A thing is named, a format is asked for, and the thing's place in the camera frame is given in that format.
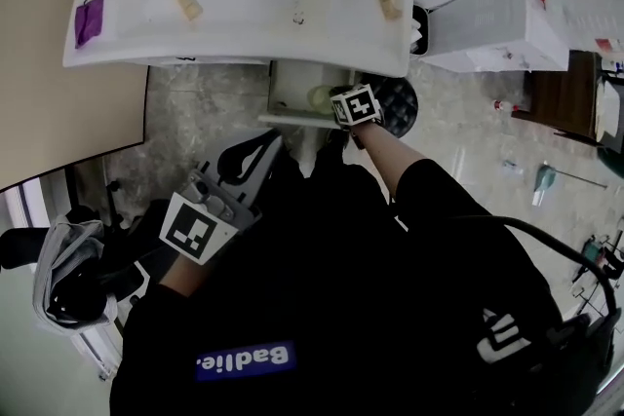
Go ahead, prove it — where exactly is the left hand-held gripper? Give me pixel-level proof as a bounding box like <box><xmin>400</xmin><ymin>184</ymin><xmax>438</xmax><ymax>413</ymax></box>
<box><xmin>159</xmin><ymin>130</ymin><xmax>284</xmax><ymax>265</ymax></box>

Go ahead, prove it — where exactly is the white drawer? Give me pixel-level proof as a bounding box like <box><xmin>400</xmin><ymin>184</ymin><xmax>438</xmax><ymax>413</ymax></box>
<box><xmin>256</xmin><ymin>60</ymin><xmax>357</xmax><ymax>131</ymax></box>

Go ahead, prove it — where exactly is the white vanity cabinet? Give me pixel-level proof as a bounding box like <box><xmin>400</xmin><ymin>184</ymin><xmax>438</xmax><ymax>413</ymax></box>
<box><xmin>145</xmin><ymin>55</ymin><xmax>274</xmax><ymax>67</ymax></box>

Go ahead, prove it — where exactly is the dark green bin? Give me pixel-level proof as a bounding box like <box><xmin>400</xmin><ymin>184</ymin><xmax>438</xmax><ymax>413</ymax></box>
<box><xmin>597</xmin><ymin>145</ymin><xmax>624</xmax><ymax>171</ymax></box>

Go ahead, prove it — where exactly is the purple cloth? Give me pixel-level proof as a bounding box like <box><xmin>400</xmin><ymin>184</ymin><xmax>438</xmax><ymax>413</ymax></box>
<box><xmin>73</xmin><ymin>0</ymin><xmax>105</xmax><ymax>50</ymax></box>

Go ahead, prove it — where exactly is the black round stool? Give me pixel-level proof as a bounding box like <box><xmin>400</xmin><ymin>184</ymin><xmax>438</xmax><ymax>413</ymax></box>
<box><xmin>360</xmin><ymin>76</ymin><xmax>419</xmax><ymax>140</ymax></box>

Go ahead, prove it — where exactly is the person's left forearm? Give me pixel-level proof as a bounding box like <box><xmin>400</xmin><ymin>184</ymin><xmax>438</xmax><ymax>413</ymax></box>
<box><xmin>158</xmin><ymin>252</ymin><xmax>214</xmax><ymax>298</ymax></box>

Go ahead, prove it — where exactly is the person's right forearm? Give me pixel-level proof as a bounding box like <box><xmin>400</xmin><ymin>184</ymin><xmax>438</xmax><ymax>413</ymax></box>
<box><xmin>358</xmin><ymin>121</ymin><xmax>433</xmax><ymax>206</ymax></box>

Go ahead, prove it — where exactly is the pale green round plate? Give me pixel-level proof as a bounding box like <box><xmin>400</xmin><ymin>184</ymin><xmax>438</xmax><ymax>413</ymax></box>
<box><xmin>307</xmin><ymin>85</ymin><xmax>337</xmax><ymax>116</ymax></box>

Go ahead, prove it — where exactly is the clear water jug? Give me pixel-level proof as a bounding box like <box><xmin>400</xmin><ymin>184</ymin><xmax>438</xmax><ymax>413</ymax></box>
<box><xmin>530</xmin><ymin>0</ymin><xmax>624</xmax><ymax>64</ymax></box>

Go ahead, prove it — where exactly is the black cable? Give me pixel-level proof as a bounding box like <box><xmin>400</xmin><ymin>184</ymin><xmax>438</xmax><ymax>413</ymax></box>
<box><xmin>452</xmin><ymin>214</ymin><xmax>623</xmax><ymax>322</ymax></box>

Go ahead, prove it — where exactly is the person's black clothed torso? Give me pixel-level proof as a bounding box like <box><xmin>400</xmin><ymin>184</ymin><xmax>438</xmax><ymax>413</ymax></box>
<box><xmin>109</xmin><ymin>126</ymin><xmax>562</xmax><ymax>416</ymax></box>

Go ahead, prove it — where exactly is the beige board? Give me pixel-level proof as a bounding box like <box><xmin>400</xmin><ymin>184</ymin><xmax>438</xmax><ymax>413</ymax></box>
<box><xmin>0</xmin><ymin>0</ymin><xmax>149</xmax><ymax>194</ymax></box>

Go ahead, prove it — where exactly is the grey striped shirt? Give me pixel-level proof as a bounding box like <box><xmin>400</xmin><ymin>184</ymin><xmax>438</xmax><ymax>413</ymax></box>
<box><xmin>32</xmin><ymin>214</ymin><xmax>119</xmax><ymax>337</ymax></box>

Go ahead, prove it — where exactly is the black shoulder bag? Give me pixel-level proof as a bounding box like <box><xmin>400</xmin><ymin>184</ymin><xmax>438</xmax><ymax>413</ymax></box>
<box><xmin>545</xmin><ymin>306</ymin><xmax>623</xmax><ymax>416</ymax></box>

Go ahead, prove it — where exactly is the white countertop basin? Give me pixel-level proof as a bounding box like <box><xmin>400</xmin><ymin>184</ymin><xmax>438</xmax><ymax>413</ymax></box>
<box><xmin>594</xmin><ymin>80</ymin><xmax>623</xmax><ymax>142</ymax></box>

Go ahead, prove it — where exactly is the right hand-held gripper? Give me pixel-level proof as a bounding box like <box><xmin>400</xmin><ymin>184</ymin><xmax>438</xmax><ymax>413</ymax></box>
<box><xmin>329</xmin><ymin>83</ymin><xmax>385</xmax><ymax>129</ymax></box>

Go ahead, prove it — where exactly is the dark wooden cabinet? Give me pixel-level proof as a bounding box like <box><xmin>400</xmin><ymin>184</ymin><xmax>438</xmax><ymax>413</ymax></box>
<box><xmin>511</xmin><ymin>49</ymin><xmax>624</xmax><ymax>147</ymax></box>

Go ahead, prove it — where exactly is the teal power tool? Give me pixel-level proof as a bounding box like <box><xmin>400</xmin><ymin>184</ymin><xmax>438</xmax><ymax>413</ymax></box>
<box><xmin>572</xmin><ymin>233</ymin><xmax>624</xmax><ymax>284</ymax></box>

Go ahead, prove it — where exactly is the black waste bin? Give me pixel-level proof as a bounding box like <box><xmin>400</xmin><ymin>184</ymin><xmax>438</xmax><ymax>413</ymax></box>
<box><xmin>409</xmin><ymin>4</ymin><xmax>431</xmax><ymax>57</ymax></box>

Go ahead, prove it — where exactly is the white water dispenser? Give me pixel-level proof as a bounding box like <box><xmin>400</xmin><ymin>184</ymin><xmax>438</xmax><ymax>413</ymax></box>
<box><xmin>418</xmin><ymin>0</ymin><xmax>571</xmax><ymax>73</ymax></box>

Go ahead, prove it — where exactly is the teal broom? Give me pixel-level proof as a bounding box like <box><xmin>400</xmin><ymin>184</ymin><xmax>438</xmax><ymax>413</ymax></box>
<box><xmin>531</xmin><ymin>163</ymin><xmax>608</xmax><ymax>207</ymax></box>

